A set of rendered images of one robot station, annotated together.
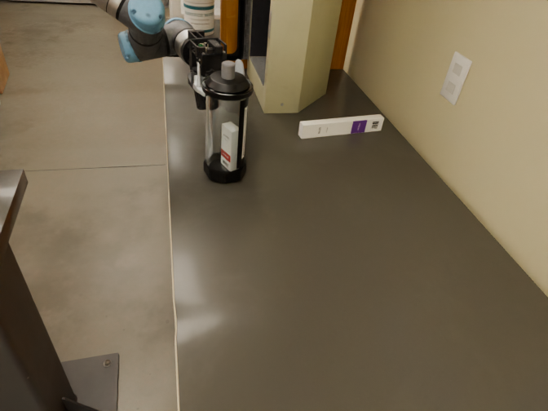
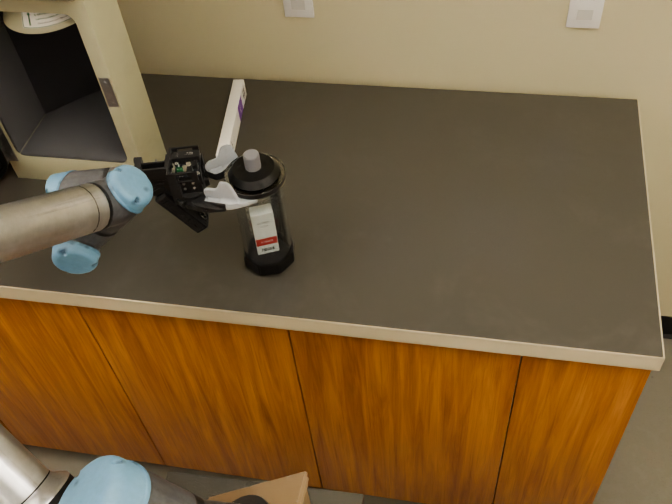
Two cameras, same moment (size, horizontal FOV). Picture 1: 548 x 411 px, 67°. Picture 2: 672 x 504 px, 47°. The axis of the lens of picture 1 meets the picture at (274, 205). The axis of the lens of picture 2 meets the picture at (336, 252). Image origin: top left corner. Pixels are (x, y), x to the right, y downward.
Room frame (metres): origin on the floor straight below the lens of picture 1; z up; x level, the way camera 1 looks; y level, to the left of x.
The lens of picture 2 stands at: (0.19, 0.90, 2.09)
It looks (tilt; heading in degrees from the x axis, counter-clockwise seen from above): 49 degrees down; 302
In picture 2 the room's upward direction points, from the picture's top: 7 degrees counter-clockwise
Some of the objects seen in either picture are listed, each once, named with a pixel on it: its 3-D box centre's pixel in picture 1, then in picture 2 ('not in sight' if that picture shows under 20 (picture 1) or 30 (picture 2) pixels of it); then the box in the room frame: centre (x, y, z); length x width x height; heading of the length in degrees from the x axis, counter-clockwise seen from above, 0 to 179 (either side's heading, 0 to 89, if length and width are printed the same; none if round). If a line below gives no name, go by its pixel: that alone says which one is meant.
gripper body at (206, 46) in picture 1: (203, 56); (171, 179); (0.96, 0.20, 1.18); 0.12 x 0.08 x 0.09; 32
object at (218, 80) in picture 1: (227, 78); (253, 168); (0.83, 0.13, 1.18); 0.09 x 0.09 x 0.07
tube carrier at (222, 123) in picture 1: (226, 128); (262, 214); (0.83, 0.13, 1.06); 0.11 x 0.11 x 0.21
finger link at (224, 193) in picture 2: (200, 77); (228, 193); (0.85, 0.19, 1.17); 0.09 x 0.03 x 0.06; 8
